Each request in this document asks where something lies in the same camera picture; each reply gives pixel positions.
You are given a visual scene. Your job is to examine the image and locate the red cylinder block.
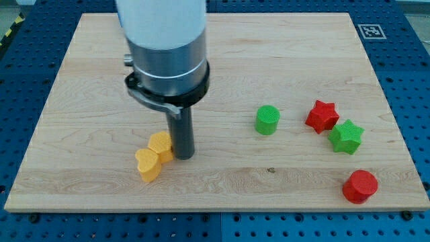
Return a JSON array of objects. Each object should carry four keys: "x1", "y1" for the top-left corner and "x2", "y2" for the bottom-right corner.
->
[{"x1": 342, "y1": 170, "x2": 378, "y2": 204}]

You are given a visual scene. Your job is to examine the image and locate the green star block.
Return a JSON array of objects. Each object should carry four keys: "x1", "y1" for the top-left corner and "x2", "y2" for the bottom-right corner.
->
[{"x1": 328, "y1": 120, "x2": 365, "y2": 155}]

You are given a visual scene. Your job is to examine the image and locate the red star block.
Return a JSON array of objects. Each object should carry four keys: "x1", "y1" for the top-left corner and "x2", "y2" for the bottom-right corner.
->
[{"x1": 305, "y1": 99, "x2": 340, "y2": 134}]

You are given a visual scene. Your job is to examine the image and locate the black clamp ring mount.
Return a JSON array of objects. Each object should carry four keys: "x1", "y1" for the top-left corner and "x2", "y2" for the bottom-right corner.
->
[{"x1": 124, "y1": 61, "x2": 210, "y2": 120}]

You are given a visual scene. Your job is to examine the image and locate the white fiducial marker tag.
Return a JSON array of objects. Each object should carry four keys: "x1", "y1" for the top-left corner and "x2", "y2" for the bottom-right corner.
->
[{"x1": 358, "y1": 24, "x2": 386, "y2": 40}]

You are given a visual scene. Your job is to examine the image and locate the yellow heart block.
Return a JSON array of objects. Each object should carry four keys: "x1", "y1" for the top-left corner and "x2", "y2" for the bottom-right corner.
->
[{"x1": 135, "y1": 149, "x2": 162, "y2": 183}]

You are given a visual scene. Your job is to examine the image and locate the yellow hexagon block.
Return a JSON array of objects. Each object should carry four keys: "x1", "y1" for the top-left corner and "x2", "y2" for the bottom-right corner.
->
[{"x1": 148, "y1": 131, "x2": 174, "y2": 163}]

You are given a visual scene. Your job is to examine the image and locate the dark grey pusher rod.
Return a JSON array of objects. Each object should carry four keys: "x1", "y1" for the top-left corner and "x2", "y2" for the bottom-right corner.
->
[{"x1": 166, "y1": 108, "x2": 195, "y2": 160}]

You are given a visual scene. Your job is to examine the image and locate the wooden board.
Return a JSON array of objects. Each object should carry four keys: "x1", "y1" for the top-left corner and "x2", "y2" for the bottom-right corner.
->
[{"x1": 5, "y1": 13, "x2": 429, "y2": 213}]

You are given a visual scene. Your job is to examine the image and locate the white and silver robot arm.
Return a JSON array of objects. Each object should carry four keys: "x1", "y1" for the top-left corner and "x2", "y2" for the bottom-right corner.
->
[{"x1": 116, "y1": 0, "x2": 210, "y2": 160}]

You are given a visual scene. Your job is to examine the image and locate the green cylinder block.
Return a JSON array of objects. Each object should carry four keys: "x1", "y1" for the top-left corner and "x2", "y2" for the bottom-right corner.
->
[{"x1": 255, "y1": 105, "x2": 280, "y2": 135}]

